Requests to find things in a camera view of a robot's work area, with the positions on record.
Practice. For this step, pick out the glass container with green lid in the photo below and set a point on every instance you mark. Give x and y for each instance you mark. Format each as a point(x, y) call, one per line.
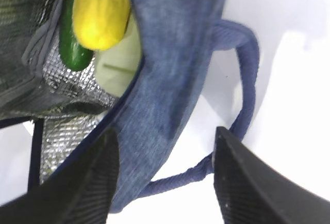
point(116, 67)

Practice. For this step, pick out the green cucumber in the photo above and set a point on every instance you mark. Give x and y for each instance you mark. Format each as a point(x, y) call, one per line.
point(74, 56)

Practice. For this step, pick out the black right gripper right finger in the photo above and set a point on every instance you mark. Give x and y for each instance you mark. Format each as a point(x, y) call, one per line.
point(250, 191)

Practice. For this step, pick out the yellow lemon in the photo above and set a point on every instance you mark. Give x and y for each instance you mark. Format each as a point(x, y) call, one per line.
point(100, 24)

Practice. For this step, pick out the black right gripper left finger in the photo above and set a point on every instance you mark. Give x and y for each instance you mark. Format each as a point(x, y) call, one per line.
point(80, 193)

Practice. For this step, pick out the dark navy insulated lunch bag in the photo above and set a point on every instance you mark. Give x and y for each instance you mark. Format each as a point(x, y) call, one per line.
point(71, 111)

